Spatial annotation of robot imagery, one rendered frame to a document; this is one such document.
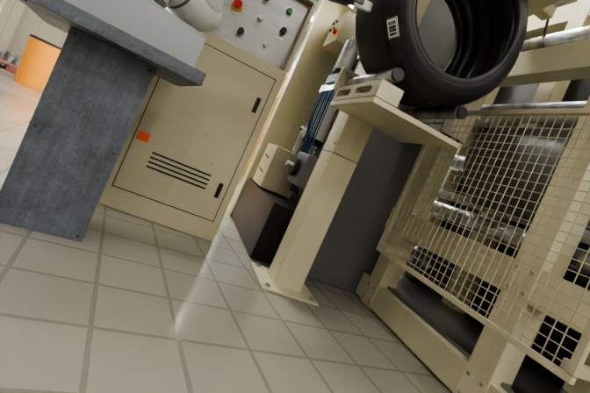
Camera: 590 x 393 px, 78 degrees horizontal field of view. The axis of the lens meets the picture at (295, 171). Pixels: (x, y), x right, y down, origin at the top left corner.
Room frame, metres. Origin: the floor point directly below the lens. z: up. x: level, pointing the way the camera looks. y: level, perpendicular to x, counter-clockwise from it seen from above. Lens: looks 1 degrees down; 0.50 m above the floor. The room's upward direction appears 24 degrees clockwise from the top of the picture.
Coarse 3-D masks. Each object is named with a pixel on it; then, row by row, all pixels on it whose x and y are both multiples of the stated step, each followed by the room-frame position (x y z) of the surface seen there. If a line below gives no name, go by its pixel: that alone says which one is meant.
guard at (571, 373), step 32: (544, 128) 1.16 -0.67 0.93; (416, 160) 1.68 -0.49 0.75; (512, 160) 1.22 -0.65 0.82; (416, 192) 1.59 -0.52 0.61; (448, 192) 1.42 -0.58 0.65; (576, 224) 0.96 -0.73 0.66; (512, 256) 1.08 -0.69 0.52; (544, 288) 0.97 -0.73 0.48; (480, 320) 1.08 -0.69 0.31; (576, 352) 0.84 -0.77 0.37
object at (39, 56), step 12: (36, 36) 5.02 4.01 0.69; (36, 48) 5.03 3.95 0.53; (48, 48) 5.09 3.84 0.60; (60, 48) 5.22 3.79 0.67; (24, 60) 5.04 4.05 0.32; (36, 60) 5.05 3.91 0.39; (48, 60) 5.15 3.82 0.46; (24, 72) 5.04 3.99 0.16; (36, 72) 5.09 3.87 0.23; (48, 72) 5.23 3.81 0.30; (24, 84) 5.06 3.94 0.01; (36, 84) 5.14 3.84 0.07
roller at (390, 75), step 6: (378, 72) 1.25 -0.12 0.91; (384, 72) 1.21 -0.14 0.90; (390, 72) 1.17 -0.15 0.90; (396, 72) 1.15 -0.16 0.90; (402, 72) 1.16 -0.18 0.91; (354, 78) 1.43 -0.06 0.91; (360, 78) 1.37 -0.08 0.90; (366, 78) 1.32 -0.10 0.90; (372, 78) 1.27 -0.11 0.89; (378, 78) 1.23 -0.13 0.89; (384, 78) 1.20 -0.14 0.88; (390, 78) 1.17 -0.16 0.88; (396, 78) 1.16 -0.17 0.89; (402, 78) 1.16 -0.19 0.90; (348, 84) 1.47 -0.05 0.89
